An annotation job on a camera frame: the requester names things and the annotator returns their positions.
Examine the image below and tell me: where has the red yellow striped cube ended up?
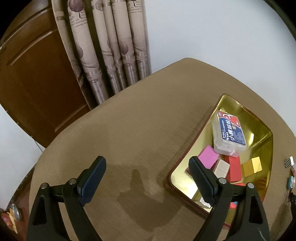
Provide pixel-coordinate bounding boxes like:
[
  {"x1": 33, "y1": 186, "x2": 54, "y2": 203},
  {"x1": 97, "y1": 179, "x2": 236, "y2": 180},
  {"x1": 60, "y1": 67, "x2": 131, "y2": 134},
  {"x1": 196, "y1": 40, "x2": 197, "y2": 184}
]
[{"x1": 242, "y1": 157, "x2": 262, "y2": 177}]

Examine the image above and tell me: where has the small blue round tin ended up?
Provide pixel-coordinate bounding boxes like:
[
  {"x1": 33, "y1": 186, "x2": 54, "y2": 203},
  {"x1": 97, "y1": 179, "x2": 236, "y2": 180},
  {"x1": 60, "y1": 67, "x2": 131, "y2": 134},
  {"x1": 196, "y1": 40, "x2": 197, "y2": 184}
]
[{"x1": 287, "y1": 176, "x2": 295, "y2": 190}]

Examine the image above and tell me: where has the clear box with red pad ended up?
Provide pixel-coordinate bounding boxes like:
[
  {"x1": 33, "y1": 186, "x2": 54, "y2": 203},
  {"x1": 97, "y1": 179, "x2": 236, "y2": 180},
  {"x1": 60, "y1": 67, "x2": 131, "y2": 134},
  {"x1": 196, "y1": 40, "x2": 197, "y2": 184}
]
[{"x1": 290, "y1": 163, "x2": 296, "y2": 177}]

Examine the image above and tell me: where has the silver door knob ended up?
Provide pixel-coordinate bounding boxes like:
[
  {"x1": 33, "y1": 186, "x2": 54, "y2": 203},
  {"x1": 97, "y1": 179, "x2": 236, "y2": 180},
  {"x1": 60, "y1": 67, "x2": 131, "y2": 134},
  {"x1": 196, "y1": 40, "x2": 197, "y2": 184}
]
[{"x1": 10, "y1": 203, "x2": 22, "y2": 221}]

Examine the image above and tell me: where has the red rectangular block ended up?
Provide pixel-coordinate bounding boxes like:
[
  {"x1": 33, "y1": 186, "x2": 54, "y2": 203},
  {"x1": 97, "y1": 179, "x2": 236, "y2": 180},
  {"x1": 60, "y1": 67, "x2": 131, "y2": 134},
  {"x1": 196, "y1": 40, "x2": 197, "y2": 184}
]
[{"x1": 223, "y1": 155, "x2": 242, "y2": 183}]

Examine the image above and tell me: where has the cream wooden block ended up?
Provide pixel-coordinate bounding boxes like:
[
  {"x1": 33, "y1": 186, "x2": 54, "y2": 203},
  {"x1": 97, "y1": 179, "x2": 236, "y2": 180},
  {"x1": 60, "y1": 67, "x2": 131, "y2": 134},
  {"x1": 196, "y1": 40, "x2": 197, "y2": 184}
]
[{"x1": 213, "y1": 159, "x2": 230, "y2": 178}]

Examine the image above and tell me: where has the black white zigzag cube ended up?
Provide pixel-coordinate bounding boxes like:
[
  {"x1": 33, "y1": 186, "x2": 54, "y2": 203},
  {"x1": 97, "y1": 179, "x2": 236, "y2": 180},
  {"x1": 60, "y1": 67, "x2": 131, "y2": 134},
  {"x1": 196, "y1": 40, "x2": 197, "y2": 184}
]
[{"x1": 284, "y1": 156, "x2": 295, "y2": 169}]

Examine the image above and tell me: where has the pink rectangular block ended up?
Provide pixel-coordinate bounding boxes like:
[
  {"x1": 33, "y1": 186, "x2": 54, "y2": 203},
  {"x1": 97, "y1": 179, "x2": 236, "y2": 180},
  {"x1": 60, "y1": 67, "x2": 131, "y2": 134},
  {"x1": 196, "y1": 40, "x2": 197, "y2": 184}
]
[{"x1": 198, "y1": 145, "x2": 219, "y2": 169}]

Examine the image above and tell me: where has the clear floss pick box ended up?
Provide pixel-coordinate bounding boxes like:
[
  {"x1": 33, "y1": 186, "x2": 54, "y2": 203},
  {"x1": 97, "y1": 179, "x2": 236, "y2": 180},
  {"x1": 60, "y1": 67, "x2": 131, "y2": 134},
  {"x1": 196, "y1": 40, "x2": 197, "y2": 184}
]
[{"x1": 212, "y1": 110, "x2": 247, "y2": 157}]

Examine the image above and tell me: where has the brown wooden door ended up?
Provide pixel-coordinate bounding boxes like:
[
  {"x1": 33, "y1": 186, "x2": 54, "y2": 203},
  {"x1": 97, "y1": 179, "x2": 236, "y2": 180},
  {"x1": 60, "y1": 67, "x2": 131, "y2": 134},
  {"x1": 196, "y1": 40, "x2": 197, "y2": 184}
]
[{"x1": 1, "y1": 1, "x2": 90, "y2": 147}]

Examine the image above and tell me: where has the beige patterned curtain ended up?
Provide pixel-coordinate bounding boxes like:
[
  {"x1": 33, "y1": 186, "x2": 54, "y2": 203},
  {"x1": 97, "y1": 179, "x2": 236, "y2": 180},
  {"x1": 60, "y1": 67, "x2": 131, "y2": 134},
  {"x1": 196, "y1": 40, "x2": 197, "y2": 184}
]
[{"x1": 51, "y1": 1, "x2": 151, "y2": 108}]

